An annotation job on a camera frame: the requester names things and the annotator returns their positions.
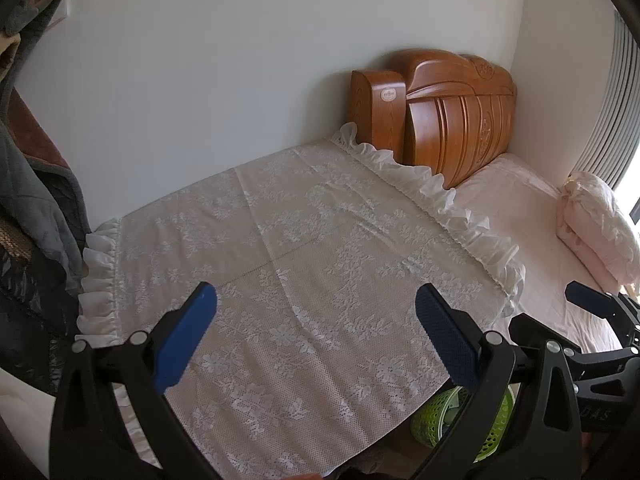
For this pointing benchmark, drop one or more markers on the folded pink quilt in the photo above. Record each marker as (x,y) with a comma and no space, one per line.
(602,237)

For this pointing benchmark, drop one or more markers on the pink bed sheet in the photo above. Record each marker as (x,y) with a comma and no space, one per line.
(521,205)

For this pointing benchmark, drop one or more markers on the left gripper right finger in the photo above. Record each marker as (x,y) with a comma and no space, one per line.
(482,363)

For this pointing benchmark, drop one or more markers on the grey hanging clothes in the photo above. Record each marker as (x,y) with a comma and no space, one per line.
(44,221)

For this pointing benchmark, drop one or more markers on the wooden headboard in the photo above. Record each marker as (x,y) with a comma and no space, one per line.
(451,112)

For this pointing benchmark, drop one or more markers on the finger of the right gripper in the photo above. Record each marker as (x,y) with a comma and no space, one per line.
(619,310)

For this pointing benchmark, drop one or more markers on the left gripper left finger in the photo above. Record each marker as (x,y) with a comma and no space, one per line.
(154,362)

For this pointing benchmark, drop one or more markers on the green mesh trash bin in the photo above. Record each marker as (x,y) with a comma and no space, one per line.
(433,420)

